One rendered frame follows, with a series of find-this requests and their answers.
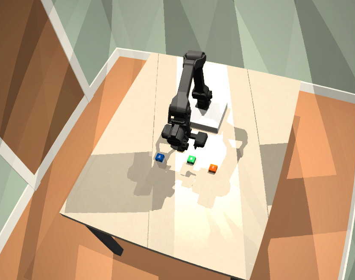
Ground green block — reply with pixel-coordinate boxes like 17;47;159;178
187;155;196;165

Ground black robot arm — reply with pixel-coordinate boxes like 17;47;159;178
167;50;212;152

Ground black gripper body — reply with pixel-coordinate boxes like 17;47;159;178
161;122;208;148

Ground blue digit block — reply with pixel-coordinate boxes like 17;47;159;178
155;153;164;162

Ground orange block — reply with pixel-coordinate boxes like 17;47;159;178
209;164;217;173

